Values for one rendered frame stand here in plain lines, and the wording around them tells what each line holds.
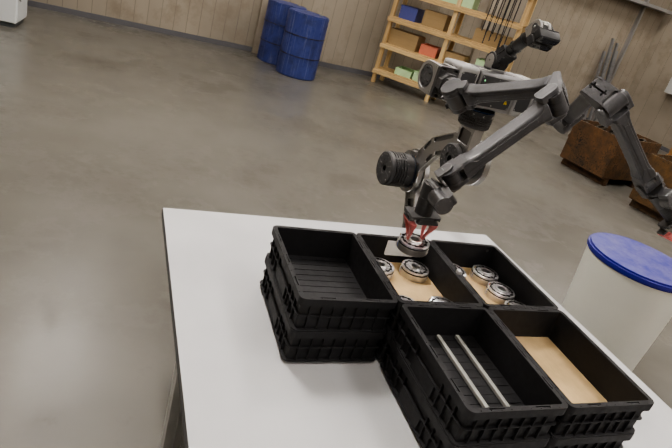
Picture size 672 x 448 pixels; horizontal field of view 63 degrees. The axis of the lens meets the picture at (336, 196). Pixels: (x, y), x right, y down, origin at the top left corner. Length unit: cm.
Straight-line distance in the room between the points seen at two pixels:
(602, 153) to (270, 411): 704
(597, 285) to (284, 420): 227
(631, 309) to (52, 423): 277
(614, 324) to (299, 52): 625
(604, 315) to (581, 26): 993
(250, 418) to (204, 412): 11
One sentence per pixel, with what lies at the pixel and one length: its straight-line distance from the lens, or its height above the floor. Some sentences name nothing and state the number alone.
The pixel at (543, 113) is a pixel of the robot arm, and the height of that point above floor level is 151.
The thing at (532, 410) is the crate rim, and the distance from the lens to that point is 145.
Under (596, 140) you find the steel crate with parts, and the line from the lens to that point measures 815.
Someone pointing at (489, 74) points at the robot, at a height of 151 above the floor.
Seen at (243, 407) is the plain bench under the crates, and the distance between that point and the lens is 147.
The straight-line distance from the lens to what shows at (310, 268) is 181.
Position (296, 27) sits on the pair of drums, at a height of 73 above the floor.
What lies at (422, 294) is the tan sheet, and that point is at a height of 83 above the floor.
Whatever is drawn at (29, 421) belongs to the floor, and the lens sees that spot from 238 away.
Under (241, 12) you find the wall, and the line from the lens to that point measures 961.
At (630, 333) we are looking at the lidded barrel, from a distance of 344.
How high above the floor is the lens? 175
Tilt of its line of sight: 22 degrees down
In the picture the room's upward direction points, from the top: 16 degrees clockwise
